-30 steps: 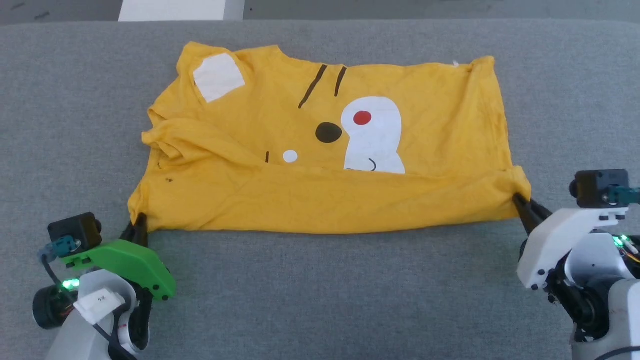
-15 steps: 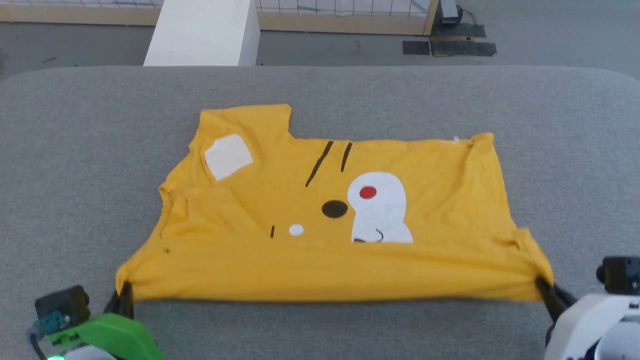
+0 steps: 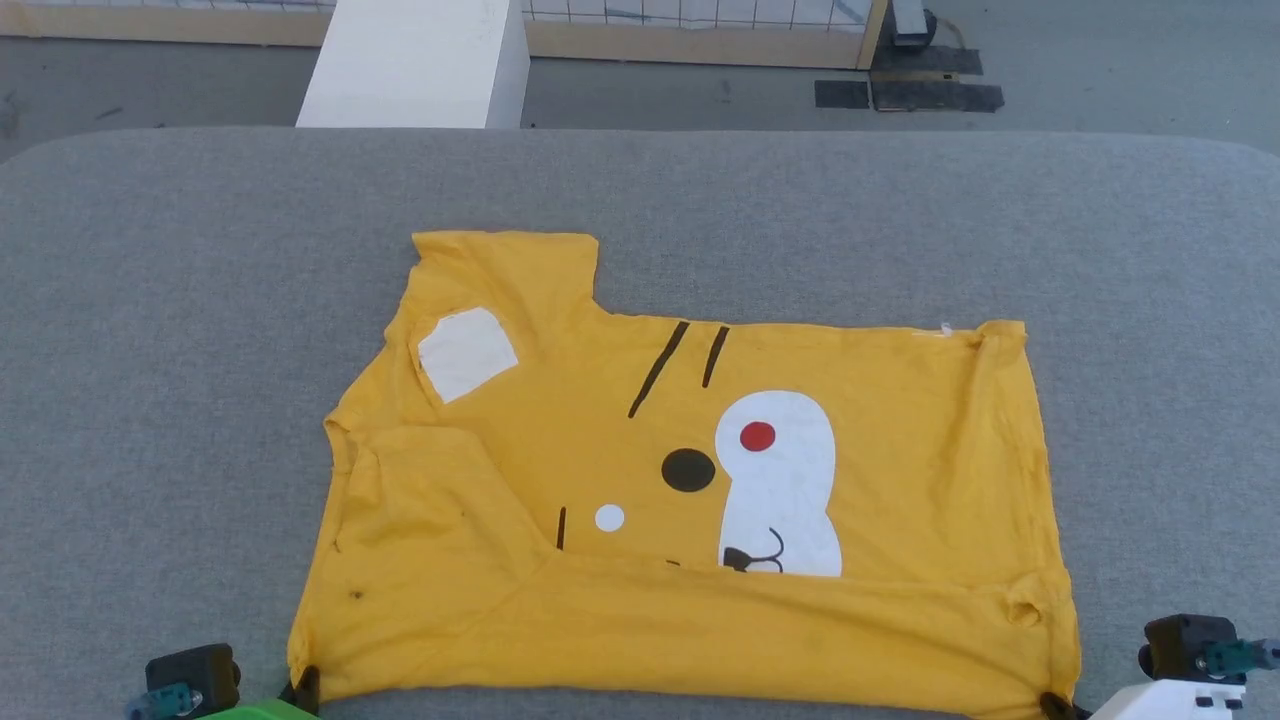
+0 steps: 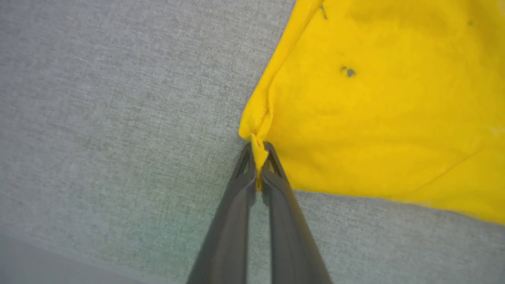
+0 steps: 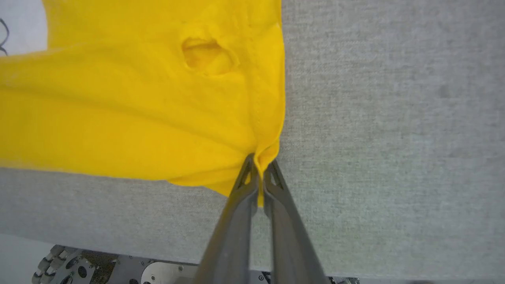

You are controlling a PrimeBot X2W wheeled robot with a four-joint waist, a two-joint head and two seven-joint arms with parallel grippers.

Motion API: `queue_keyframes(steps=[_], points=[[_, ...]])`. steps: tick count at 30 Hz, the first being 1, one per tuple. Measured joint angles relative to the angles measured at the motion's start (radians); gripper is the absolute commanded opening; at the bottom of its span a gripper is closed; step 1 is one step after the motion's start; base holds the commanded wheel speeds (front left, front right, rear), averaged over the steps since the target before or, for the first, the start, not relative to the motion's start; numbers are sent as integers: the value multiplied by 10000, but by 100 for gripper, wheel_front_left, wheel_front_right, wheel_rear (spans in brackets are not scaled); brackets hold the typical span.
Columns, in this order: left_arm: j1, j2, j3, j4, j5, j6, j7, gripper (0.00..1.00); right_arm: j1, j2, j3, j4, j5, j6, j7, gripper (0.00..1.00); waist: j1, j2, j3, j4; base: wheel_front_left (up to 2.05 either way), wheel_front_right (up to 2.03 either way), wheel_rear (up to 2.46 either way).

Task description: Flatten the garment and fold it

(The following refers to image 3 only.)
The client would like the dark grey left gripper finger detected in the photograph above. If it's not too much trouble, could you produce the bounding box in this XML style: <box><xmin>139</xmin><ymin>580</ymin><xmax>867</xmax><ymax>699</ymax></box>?
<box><xmin>279</xmin><ymin>665</ymin><xmax>322</xmax><ymax>717</ymax></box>

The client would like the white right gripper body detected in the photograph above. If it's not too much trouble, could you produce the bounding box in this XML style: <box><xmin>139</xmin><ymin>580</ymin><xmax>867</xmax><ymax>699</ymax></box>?
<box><xmin>1095</xmin><ymin>680</ymin><xmax>1247</xmax><ymax>720</ymax></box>

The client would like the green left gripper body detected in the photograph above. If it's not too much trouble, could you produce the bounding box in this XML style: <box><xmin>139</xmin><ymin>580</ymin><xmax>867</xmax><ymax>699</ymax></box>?
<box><xmin>198</xmin><ymin>700</ymin><xmax>319</xmax><ymax>720</ymax></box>

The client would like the yellow printed t-shirt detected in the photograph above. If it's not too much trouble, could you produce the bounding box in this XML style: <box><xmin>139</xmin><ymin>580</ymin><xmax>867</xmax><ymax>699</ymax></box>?
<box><xmin>287</xmin><ymin>230</ymin><xmax>1083</xmax><ymax>720</ymax></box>

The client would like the grey fabric padded surface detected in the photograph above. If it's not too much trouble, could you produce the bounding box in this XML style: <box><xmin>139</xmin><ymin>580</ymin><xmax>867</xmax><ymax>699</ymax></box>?
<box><xmin>0</xmin><ymin>127</ymin><xmax>1280</xmax><ymax>720</ymax></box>

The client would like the long black floor mat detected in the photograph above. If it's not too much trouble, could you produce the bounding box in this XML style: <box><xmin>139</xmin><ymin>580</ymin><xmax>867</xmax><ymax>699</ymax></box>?
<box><xmin>871</xmin><ymin>80</ymin><xmax>1005</xmax><ymax>114</ymax></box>

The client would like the white rectangular bench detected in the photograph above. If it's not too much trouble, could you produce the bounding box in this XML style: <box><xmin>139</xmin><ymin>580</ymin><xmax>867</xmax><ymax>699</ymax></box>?
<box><xmin>296</xmin><ymin>0</ymin><xmax>531</xmax><ymax>129</ymax></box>

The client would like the black floor mat under device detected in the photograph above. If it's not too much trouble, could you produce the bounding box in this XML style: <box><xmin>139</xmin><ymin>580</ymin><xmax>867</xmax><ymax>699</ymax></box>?
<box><xmin>872</xmin><ymin>43</ymin><xmax>984</xmax><ymax>77</ymax></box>

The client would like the wooden frame wire mesh fence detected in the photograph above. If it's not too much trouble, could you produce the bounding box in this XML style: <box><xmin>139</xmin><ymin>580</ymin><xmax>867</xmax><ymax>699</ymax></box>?
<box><xmin>0</xmin><ymin>0</ymin><xmax>890</xmax><ymax>71</ymax></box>

